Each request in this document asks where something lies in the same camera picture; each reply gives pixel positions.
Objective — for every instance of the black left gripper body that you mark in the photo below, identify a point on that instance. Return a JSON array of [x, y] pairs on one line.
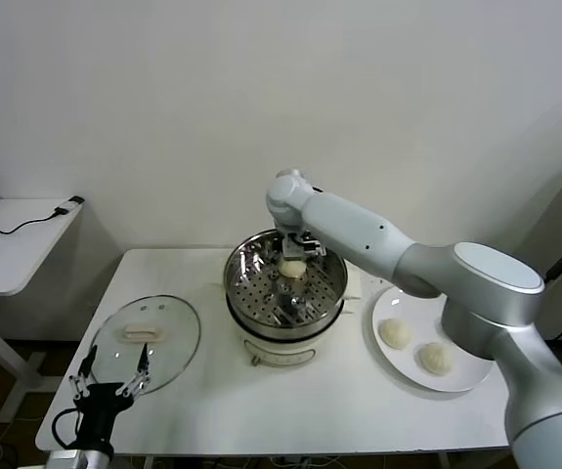
[[99, 410]]

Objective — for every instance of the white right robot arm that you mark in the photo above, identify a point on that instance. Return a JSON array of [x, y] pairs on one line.
[[358, 229]]

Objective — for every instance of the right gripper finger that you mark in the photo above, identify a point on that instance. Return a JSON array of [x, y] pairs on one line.
[[293, 250]]

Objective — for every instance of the white side table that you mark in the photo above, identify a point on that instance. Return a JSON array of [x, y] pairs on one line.
[[16, 264]]

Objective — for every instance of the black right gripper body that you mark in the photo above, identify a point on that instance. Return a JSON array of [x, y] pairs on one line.
[[297, 237]]

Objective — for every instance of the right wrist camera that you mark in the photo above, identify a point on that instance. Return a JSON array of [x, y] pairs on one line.
[[315, 246]]

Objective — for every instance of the white steamed baozi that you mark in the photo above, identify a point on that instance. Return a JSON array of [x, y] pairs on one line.
[[436, 359], [292, 269], [396, 333]]

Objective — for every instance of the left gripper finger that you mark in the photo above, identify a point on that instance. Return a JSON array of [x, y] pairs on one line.
[[88, 364], [143, 364]]

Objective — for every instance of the steel steamer basket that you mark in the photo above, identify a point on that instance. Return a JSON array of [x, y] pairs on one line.
[[310, 298]]

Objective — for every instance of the white round plate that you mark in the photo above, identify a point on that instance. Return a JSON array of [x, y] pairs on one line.
[[407, 371]]

